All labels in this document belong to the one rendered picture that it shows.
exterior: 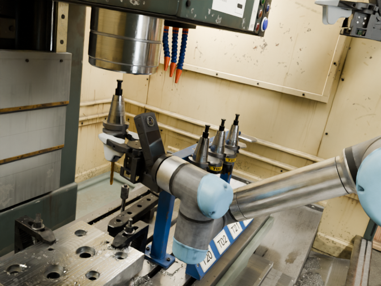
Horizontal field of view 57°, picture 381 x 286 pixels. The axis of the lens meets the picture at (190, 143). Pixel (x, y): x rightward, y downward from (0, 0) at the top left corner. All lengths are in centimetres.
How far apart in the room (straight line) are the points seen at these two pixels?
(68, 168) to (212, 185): 94
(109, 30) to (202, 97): 117
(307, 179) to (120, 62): 44
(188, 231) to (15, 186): 76
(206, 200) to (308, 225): 112
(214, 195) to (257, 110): 114
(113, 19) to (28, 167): 72
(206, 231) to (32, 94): 76
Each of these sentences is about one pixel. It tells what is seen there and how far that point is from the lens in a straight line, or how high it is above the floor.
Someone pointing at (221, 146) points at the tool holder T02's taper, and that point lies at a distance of 105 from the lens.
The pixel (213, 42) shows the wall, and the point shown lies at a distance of 182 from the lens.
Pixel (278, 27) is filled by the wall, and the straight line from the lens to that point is 171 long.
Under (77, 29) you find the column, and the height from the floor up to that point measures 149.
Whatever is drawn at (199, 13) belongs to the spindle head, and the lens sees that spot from 67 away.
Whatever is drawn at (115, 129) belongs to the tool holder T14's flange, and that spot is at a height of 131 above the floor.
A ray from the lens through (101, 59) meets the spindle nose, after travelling 77.
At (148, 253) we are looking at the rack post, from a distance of 111.
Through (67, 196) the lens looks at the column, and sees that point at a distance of 153.
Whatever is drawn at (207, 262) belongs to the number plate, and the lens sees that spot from 109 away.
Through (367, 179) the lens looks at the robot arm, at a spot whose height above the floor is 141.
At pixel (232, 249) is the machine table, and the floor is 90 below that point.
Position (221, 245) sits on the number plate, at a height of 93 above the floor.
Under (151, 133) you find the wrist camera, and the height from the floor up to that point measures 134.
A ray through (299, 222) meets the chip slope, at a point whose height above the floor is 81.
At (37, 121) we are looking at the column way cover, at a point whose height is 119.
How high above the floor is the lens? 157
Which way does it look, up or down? 18 degrees down
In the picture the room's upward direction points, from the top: 10 degrees clockwise
